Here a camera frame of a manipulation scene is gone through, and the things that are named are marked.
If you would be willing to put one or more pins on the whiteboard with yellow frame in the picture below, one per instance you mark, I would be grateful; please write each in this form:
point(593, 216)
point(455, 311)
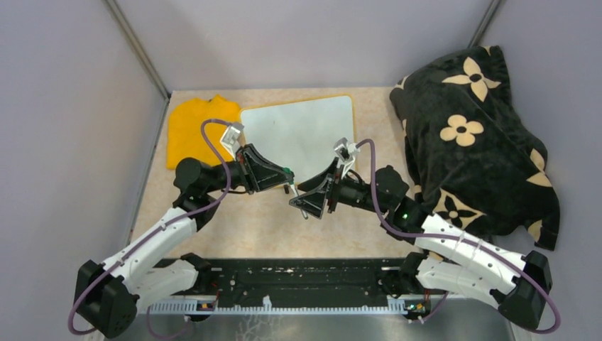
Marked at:
point(300, 135)

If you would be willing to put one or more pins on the white slotted cable duct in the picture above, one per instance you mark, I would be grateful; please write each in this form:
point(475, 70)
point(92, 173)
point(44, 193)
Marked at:
point(192, 306)

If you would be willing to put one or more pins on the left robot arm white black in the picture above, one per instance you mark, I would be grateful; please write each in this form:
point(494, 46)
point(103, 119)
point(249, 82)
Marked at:
point(110, 294)

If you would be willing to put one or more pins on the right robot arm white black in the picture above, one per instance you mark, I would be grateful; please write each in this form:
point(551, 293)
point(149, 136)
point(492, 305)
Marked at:
point(516, 285)

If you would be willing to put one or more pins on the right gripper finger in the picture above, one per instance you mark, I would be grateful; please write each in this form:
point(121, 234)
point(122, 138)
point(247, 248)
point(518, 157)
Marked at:
point(314, 204)
point(316, 180)

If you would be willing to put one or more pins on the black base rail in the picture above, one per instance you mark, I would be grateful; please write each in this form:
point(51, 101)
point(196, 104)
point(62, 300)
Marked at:
point(322, 284)

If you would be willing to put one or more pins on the yellow folded sweatshirt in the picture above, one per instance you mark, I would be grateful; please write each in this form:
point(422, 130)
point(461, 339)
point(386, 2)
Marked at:
point(184, 129)

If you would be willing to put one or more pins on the black floral blanket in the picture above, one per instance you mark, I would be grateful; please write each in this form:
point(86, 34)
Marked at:
point(470, 157)

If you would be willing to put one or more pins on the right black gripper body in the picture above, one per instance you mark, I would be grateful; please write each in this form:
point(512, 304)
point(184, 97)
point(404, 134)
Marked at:
point(333, 192)

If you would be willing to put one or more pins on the right metal corner post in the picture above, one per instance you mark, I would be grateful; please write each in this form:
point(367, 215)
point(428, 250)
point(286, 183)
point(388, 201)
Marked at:
point(485, 22)

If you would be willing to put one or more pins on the white marker pen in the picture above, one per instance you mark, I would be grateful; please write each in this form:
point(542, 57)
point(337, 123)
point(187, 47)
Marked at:
point(295, 201)

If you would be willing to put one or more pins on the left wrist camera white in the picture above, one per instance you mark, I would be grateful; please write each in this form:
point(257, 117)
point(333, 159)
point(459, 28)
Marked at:
point(230, 138)

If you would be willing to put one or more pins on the metal corner post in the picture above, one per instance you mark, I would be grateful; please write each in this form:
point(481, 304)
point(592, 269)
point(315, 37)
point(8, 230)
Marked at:
point(136, 46)
point(485, 22)

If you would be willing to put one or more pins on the left metal corner post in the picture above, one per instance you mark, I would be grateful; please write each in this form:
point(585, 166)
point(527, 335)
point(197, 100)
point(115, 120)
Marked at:
point(136, 46)

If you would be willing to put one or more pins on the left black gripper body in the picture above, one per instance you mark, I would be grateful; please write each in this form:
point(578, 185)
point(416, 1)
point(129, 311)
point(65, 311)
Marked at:
point(244, 171)

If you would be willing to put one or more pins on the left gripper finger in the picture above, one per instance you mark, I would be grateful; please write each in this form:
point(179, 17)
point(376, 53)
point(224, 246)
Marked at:
point(260, 166)
point(271, 179)

